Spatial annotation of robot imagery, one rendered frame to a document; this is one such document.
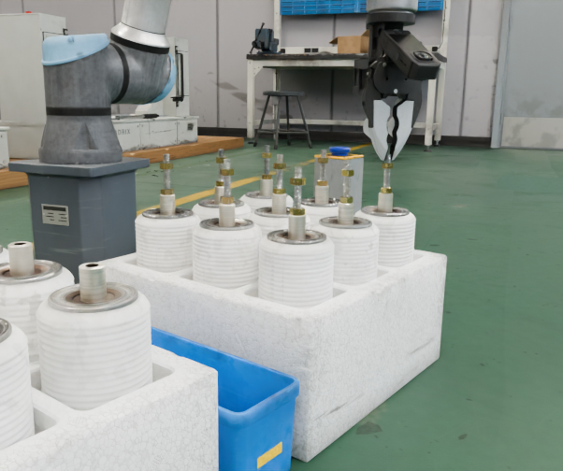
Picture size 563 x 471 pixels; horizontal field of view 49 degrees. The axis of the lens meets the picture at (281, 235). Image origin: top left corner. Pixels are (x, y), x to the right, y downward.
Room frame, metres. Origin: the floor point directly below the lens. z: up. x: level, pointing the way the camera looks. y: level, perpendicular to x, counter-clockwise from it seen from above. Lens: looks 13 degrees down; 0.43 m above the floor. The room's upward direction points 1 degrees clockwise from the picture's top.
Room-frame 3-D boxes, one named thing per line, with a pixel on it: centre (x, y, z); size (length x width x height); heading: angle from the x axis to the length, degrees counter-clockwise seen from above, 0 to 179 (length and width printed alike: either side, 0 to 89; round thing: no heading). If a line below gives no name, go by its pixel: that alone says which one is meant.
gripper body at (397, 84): (0.98, -0.15, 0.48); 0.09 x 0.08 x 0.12; 16
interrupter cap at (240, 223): (0.84, 0.08, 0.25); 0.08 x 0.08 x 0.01
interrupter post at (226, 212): (0.84, 0.08, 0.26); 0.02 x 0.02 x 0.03
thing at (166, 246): (0.91, 0.17, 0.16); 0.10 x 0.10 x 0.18
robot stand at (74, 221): (1.18, 0.38, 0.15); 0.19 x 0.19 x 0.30; 70
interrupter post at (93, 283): (0.52, 0.16, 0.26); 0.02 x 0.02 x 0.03
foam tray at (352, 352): (0.93, 0.00, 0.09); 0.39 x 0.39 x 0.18; 53
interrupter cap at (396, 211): (0.95, -0.16, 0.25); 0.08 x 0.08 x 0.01
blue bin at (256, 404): (0.68, 0.12, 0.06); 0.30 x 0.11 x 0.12; 52
